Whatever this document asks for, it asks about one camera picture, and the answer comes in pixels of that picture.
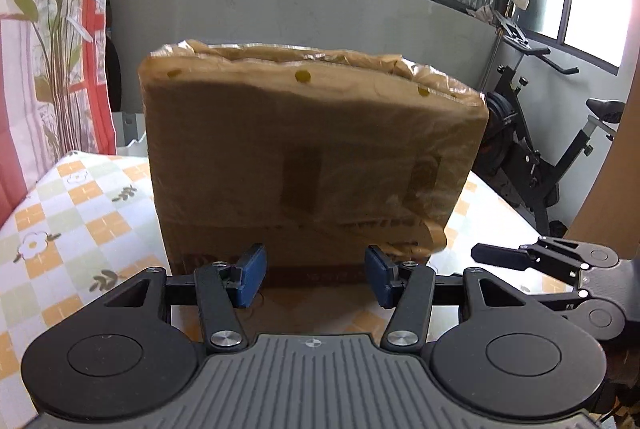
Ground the black exercise bike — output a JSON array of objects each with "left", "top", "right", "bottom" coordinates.
[{"left": 472, "top": 0, "right": 627, "bottom": 237}]

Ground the checkered floral tablecloth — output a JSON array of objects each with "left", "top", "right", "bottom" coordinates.
[{"left": 1, "top": 152, "right": 538, "bottom": 428}]

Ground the brown cardboard box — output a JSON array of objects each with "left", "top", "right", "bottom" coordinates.
[{"left": 138, "top": 40, "right": 488, "bottom": 287}]

